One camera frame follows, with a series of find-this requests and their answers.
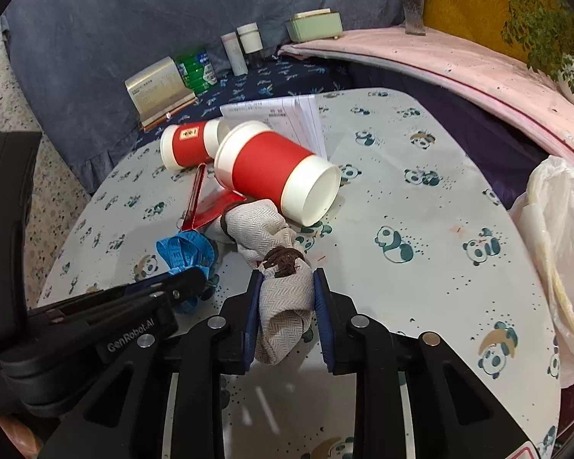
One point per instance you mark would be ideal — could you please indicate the grey herringbone cloth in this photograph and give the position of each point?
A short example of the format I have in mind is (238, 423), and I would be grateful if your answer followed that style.
(282, 315)

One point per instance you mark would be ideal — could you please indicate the dark purple cloth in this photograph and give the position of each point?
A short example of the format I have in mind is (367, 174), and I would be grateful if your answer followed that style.
(483, 143)

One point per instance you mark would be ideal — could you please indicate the green can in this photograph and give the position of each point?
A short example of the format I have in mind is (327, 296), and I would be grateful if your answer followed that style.
(196, 71)

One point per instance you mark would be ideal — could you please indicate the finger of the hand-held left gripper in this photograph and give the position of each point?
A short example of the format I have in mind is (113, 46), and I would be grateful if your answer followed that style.
(162, 287)

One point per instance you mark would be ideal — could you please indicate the white jar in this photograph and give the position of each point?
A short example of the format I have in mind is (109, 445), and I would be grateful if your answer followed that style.
(248, 38)

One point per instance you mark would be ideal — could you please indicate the printed paper sheets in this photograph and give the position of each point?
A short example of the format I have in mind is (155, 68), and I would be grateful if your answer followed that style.
(277, 110)

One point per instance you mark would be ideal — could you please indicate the pink cloth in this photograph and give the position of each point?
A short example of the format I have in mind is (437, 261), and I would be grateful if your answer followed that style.
(435, 52)

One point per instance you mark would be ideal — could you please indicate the blue tape measure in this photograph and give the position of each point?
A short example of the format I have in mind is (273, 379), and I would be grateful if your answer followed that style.
(181, 251)

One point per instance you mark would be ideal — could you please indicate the red paper cup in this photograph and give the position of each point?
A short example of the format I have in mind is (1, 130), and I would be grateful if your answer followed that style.
(186, 146)
(268, 167)

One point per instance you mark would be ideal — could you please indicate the gold and white box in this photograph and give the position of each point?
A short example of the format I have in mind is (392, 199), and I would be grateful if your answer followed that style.
(155, 86)

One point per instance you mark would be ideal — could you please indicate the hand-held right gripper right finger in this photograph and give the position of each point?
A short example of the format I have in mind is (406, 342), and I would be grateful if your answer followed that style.
(323, 315)

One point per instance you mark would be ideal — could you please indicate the white bottle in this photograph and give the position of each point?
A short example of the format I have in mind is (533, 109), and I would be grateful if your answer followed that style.
(234, 55)

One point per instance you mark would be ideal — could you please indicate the yellow cloth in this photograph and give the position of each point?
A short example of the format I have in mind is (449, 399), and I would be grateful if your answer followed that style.
(459, 0)

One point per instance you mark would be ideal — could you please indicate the bin with white bag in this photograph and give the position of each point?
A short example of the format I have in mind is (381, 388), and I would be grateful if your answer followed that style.
(564, 229)

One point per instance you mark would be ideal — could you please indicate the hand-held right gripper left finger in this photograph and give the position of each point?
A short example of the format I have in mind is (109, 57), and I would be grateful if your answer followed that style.
(253, 306)

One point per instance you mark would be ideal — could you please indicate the blue-grey cloth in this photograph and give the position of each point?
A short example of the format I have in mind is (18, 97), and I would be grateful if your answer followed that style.
(124, 9)

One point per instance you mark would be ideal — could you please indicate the pale green box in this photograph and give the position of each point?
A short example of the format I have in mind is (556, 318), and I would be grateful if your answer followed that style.
(315, 26)

